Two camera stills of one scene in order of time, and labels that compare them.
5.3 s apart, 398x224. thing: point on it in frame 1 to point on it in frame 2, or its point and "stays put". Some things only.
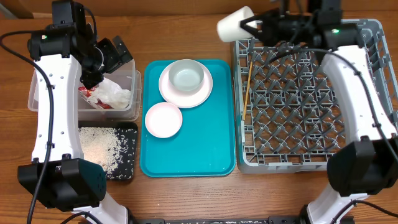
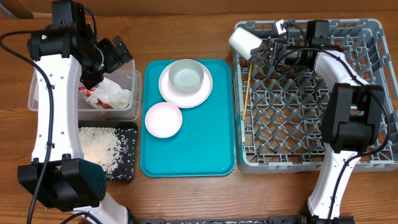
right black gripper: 270,32 to 254,52
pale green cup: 229,28 to 243,41
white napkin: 111,94 stays put
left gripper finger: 122,49 stays put
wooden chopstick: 247,90 stays put
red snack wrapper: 86,93 stays put
